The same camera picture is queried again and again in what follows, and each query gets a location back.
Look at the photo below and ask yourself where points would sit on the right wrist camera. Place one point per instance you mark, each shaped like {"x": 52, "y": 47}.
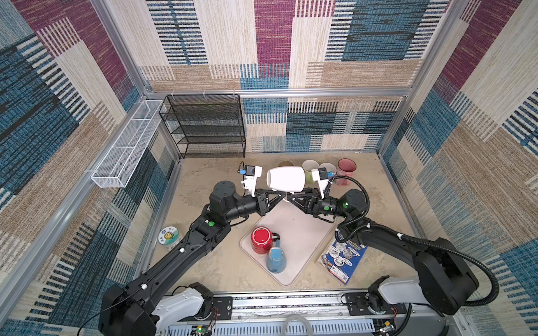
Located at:
{"x": 322, "y": 177}

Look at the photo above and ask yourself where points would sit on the white mug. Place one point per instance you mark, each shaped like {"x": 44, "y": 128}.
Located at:
{"x": 286, "y": 179}

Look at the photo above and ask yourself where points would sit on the blue snack package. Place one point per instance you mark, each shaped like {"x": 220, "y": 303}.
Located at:
{"x": 342, "y": 259}

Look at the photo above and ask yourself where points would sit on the light green mug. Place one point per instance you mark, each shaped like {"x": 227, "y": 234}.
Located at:
{"x": 308, "y": 166}

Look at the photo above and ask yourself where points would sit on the pink cartoon mug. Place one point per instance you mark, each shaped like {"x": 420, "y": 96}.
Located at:
{"x": 345, "y": 167}

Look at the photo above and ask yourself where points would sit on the white plastic tray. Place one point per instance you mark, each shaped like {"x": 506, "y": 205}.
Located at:
{"x": 301, "y": 235}

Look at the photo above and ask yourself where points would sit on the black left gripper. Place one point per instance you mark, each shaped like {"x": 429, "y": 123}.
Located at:
{"x": 261, "y": 204}

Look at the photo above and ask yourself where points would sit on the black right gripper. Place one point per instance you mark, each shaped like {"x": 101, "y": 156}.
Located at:
{"x": 306, "y": 198}

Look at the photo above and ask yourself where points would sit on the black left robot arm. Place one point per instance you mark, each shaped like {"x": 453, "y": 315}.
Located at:
{"x": 129, "y": 310}

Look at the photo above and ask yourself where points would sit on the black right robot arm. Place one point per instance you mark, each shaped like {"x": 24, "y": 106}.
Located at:
{"x": 448, "y": 279}

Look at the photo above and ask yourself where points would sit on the lavender purple mug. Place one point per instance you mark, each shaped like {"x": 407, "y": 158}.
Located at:
{"x": 329, "y": 167}

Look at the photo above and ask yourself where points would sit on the light blue mug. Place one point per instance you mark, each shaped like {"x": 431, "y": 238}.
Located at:
{"x": 276, "y": 260}

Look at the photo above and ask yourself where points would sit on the black wire mesh shelf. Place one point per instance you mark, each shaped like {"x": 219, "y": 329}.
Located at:
{"x": 206, "y": 126}

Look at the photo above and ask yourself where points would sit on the beige speckled ceramic mug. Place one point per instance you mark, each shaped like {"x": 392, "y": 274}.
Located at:
{"x": 286, "y": 164}

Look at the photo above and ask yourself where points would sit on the white wire mesh basket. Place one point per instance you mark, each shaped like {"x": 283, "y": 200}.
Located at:
{"x": 121, "y": 160}

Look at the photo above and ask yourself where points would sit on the red mug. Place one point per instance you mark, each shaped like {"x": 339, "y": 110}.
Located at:
{"x": 263, "y": 240}

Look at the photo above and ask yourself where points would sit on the green lidded round tin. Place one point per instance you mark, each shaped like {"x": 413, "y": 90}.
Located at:
{"x": 169, "y": 237}

